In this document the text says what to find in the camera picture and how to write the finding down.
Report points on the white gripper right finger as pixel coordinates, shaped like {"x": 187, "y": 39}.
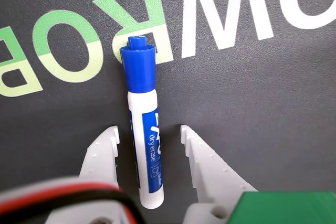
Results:
{"x": 210, "y": 174}

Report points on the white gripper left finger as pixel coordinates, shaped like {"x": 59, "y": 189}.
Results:
{"x": 101, "y": 155}

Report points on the blue dry erase marker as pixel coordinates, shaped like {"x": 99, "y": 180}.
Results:
{"x": 147, "y": 142}

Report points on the dark grey WOWROBO mat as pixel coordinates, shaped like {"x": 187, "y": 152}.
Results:
{"x": 236, "y": 90}

